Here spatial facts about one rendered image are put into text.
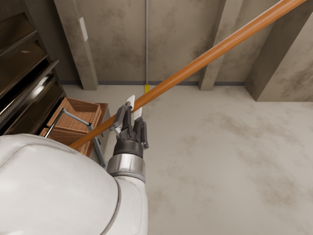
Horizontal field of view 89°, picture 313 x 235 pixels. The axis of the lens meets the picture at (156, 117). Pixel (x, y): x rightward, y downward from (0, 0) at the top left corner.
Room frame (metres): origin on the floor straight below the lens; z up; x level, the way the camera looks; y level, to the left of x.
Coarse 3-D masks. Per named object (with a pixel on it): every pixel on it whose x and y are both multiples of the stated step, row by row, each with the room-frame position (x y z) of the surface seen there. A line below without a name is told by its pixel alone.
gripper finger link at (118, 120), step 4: (124, 108) 0.34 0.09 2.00; (120, 112) 0.32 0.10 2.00; (124, 112) 0.33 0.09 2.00; (116, 116) 0.31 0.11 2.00; (120, 116) 0.30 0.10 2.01; (116, 120) 0.29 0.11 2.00; (120, 120) 0.29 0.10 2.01; (112, 124) 0.28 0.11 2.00; (116, 124) 0.26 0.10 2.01; (120, 124) 0.27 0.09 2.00
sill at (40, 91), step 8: (48, 80) 1.67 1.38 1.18; (40, 88) 1.50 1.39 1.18; (32, 96) 1.35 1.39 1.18; (40, 96) 1.40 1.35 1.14; (24, 104) 1.20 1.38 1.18; (32, 104) 1.24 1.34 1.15; (16, 112) 1.08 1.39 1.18; (24, 112) 1.11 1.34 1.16; (8, 120) 0.97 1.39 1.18; (16, 120) 0.99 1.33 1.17; (8, 128) 0.88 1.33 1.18
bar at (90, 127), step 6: (60, 114) 1.10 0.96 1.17; (66, 114) 1.17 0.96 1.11; (54, 120) 1.01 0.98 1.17; (78, 120) 1.17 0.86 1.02; (54, 126) 0.95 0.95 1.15; (90, 126) 1.17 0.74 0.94; (48, 132) 0.86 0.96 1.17; (96, 138) 1.19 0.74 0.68; (96, 144) 1.17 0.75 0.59; (102, 156) 1.18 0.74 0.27; (102, 162) 1.17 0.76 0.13
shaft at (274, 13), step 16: (288, 0) 0.41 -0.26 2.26; (304, 0) 0.41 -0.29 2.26; (272, 16) 0.41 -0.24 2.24; (240, 32) 0.41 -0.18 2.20; (256, 32) 0.41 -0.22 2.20; (224, 48) 0.40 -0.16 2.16; (192, 64) 0.40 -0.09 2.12; (176, 80) 0.39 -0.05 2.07; (144, 96) 0.40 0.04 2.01; (96, 128) 0.39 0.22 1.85; (80, 144) 0.37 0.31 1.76
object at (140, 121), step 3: (141, 117) 0.36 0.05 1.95; (135, 120) 0.36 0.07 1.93; (138, 120) 0.35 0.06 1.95; (141, 120) 0.35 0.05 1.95; (135, 123) 0.34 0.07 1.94; (138, 123) 0.33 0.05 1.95; (141, 123) 0.34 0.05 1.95; (135, 126) 0.32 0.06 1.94; (138, 126) 0.32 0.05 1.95; (141, 126) 0.32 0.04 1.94; (135, 129) 0.31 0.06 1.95; (138, 129) 0.30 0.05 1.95; (138, 132) 0.29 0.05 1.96; (138, 135) 0.28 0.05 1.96; (135, 138) 0.26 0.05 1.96; (138, 138) 0.26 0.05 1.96; (138, 141) 0.26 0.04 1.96
